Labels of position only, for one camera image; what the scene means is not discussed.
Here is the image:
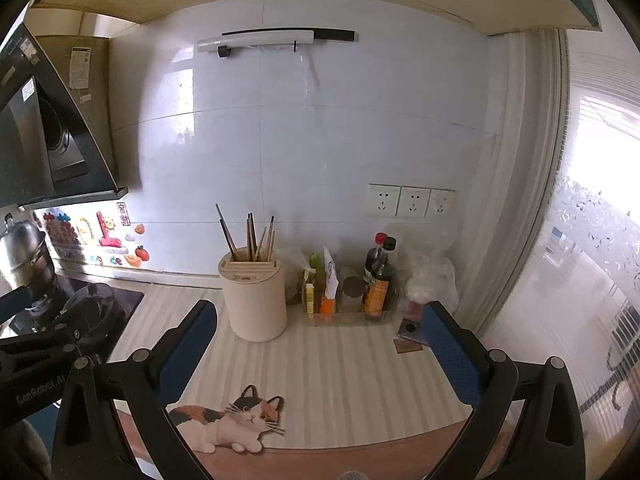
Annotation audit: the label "metal hood chimney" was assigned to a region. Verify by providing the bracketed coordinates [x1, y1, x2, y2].
[37, 35, 121, 192]

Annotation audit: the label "black glass cooktop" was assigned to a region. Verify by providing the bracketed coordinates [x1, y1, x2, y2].
[0, 267, 145, 362]

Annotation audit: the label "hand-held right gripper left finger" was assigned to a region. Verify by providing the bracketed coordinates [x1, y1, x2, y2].
[52, 300, 219, 480]

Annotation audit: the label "clear plastic organizer tray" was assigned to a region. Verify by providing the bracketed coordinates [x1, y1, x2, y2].
[300, 280, 402, 329]

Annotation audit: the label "clear plastic bag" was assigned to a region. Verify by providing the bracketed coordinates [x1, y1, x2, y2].
[275, 246, 314, 307]
[399, 242, 462, 312]

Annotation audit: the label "white wall socket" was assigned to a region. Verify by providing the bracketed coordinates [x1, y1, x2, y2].
[398, 186, 431, 219]
[368, 184, 401, 219]
[428, 188, 457, 219]

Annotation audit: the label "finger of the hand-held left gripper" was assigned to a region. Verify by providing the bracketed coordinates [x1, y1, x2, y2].
[0, 321, 82, 362]
[0, 289, 34, 327]

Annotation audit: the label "red figure wall sticker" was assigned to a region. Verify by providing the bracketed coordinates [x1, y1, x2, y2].
[97, 210, 126, 249]

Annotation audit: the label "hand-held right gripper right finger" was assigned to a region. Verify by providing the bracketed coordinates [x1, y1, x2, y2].
[422, 301, 586, 480]

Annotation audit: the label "red cap sauce bottle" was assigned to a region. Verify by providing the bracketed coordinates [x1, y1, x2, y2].
[363, 232, 389, 283]

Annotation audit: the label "clear jar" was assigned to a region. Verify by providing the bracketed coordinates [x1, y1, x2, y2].
[339, 275, 366, 314]

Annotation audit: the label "white paper label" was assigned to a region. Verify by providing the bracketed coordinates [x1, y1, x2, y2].
[69, 45, 94, 92]

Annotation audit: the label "stainless steel pot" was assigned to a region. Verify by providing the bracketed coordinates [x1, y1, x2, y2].
[0, 213, 54, 287]

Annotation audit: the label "black range hood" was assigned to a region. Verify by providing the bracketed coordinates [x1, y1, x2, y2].
[0, 22, 129, 209]

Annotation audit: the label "colourful letter wall stickers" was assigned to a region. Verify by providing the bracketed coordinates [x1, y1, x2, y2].
[33, 210, 85, 263]

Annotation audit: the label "striped cat print mat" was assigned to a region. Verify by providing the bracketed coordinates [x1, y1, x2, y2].
[107, 285, 506, 480]

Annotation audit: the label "white wall roll holder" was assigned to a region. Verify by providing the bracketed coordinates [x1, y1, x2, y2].
[196, 30, 315, 59]

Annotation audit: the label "black stove grate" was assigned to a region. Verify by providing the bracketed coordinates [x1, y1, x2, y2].
[54, 282, 127, 342]

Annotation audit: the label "frosted patterned window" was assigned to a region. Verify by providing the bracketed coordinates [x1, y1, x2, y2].
[475, 25, 640, 461]

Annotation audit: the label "orange seasoning packet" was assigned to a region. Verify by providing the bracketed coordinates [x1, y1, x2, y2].
[320, 247, 339, 321]

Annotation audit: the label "teal base cabinet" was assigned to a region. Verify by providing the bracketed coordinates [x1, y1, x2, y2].
[20, 400, 66, 467]

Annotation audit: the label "black wall rail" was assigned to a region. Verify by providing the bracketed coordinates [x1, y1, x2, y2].
[222, 28, 356, 44]

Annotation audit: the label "cream round chopstick holder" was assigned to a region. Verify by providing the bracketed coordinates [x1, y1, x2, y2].
[217, 245, 289, 343]

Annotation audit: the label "black cap sauce bottle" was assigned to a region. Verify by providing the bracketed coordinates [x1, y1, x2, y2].
[363, 236, 399, 322]

